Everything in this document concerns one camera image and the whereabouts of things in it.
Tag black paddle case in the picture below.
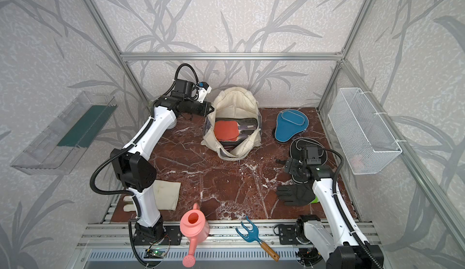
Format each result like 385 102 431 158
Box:
289 138 328 184

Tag blue paddle case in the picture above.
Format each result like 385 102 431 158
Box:
274 109 309 143

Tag beige canvas bag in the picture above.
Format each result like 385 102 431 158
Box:
201 87 262 161

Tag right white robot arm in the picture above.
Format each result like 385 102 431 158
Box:
276 156 384 269

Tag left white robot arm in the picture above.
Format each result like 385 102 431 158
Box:
110 96 214 241

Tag red ping pong paddle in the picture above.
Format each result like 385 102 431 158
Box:
214 121 258 142

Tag white flower pot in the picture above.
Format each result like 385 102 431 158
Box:
167 116 178 130

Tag black and green glove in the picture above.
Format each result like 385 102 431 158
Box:
276 184 318 207

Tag blue hand rake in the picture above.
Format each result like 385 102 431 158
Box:
236 216 280 262

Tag beige work glove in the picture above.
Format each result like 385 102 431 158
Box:
136 180 181 212

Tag pink watering can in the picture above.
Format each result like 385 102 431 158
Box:
180 203 210 268

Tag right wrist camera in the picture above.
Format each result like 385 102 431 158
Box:
300 145 322 166

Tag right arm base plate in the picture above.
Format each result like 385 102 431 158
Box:
274 224 301 246

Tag white wire mesh basket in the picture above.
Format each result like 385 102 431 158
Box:
328 87 402 175

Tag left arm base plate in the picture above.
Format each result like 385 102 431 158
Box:
133 224 183 246

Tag clear plastic wall shelf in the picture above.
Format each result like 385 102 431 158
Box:
10 92 117 175

